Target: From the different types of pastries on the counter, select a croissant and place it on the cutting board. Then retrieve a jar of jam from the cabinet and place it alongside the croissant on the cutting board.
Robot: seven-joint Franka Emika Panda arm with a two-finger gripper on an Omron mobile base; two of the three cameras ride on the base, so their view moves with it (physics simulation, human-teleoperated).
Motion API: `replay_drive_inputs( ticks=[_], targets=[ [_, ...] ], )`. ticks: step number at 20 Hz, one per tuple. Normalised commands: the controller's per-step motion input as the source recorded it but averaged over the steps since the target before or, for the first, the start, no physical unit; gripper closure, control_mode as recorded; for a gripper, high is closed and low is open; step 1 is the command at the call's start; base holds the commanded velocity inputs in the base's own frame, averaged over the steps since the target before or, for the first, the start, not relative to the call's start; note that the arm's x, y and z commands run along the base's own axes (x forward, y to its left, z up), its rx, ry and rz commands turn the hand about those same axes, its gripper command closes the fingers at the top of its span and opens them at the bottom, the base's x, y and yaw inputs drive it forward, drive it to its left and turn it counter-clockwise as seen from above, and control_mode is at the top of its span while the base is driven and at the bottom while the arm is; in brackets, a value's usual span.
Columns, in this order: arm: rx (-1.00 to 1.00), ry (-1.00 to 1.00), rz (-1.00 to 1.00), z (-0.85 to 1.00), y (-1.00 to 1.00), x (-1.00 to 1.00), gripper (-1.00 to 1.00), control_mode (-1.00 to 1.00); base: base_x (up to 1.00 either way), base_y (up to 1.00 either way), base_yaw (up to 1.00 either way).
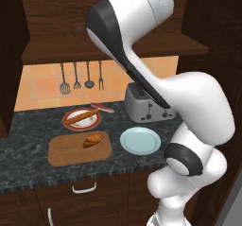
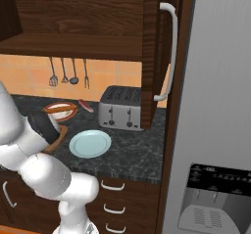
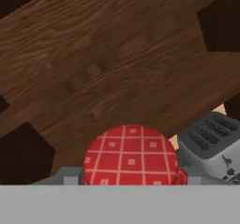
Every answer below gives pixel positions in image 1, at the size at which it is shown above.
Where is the brown croissant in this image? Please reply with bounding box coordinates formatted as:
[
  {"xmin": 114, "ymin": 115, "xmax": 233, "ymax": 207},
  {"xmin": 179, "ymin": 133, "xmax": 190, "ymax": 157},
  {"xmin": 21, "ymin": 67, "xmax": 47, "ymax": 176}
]
[{"xmin": 82, "ymin": 132, "xmax": 105, "ymax": 149}]

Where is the wooden cutting board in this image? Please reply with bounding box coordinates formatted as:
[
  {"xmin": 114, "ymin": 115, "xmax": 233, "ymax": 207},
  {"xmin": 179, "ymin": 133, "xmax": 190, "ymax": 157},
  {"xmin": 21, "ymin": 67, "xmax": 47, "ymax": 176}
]
[{"xmin": 47, "ymin": 130, "xmax": 113, "ymax": 167}]

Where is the dark wooden cabinet door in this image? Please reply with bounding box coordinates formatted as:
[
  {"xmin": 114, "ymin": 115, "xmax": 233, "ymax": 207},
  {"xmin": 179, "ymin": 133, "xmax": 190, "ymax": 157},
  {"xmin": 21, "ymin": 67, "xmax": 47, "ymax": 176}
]
[{"xmin": 37, "ymin": 192, "xmax": 130, "ymax": 226}]

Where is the dark wooden tall cabinet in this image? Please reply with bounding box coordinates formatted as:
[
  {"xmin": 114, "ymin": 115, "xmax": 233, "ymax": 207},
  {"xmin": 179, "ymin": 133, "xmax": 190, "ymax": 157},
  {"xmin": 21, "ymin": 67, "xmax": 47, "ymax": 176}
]
[{"xmin": 176, "ymin": 0, "xmax": 242, "ymax": 226}]

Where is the pink iced pastry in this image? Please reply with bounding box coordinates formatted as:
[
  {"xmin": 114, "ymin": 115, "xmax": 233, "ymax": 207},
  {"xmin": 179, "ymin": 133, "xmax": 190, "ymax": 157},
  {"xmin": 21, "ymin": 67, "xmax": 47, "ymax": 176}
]
[{"xmin": 90, "ymin": 102, "xmax": 115, "ymax": 113}]

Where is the silver toaster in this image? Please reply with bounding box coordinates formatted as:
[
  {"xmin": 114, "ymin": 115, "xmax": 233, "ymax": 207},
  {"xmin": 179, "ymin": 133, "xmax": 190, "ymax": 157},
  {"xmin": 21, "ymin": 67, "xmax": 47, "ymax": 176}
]
[{"xmin": 124, "ymin": 81, "xmax": 177, "ymax": 124}]

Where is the grey meat fork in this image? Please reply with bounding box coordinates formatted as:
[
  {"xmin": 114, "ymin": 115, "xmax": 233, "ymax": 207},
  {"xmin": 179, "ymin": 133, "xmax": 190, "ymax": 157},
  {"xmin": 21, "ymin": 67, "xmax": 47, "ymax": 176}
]
[{"xmin": 97, "ymin": 60, "xmax": 105, "ymax": 92}]

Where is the light blue plate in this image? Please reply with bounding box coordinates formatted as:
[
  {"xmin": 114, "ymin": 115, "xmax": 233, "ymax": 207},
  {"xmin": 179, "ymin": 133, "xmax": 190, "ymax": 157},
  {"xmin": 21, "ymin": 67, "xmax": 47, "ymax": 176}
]
[{"xmin": 119, "ymin": 127, "xmax": 162, "ymax": 156}]

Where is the long brown baguette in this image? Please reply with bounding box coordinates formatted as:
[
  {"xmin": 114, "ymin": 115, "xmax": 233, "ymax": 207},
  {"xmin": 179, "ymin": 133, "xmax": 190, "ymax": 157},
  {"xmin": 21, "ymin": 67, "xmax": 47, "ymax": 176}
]
[{"xmin": 65, "ymin": 108, "xmax": 100, "ymax": 127}]

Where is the grey ladle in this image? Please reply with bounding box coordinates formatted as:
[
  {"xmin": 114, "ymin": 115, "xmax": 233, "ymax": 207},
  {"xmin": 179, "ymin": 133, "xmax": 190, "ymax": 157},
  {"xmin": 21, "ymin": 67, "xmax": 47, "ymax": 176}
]
[{"xmin": 83, "ymin": 61, "xmax": 95, "ymax": 90}]

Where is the red rimmed white plate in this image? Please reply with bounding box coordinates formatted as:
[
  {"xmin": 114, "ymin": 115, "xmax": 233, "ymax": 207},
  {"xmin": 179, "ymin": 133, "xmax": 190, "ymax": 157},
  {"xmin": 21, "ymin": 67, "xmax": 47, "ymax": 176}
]
[{"xmin": 61, "ymin": 107, "xmax": 102, "ymax": 132}]

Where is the grey slotted spatula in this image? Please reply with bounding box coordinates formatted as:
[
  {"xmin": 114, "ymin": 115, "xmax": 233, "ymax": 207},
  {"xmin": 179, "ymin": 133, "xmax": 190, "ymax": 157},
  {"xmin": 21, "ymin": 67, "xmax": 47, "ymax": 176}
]
[{"xmin": 59, "ymin": 62, "xmax": 72, "ymax": 96}]

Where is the dark wooden drawer front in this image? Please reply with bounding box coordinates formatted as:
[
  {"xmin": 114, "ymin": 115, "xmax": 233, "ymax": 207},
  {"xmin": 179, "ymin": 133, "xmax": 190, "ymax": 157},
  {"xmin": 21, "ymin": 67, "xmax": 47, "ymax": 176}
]
[{"xmin": 33, "ymin": 171, "xmax": 152, "ymax": 206}]

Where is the white drawer handle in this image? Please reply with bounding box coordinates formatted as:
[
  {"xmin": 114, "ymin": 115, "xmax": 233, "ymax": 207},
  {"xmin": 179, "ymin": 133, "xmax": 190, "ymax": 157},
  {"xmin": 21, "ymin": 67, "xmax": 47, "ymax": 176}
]
[{"xmin": 71, "ymin": 182, "xmax": 98, "ymax": 195}]

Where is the dark wooden wall cabinet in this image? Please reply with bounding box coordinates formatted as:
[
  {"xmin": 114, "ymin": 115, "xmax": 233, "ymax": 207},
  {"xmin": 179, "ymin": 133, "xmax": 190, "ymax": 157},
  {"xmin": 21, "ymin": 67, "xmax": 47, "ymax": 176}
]
[{"xmin": 0, "ymin": 0, "xmax": 210, "ymax": 66}]

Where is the white cabinet door handle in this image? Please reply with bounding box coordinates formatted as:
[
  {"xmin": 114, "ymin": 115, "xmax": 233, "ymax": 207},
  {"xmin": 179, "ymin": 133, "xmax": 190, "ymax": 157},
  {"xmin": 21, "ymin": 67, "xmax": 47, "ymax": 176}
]
[{"xmin": 46, "ymin": 207, "xmax": 55, "ymax": 226}]

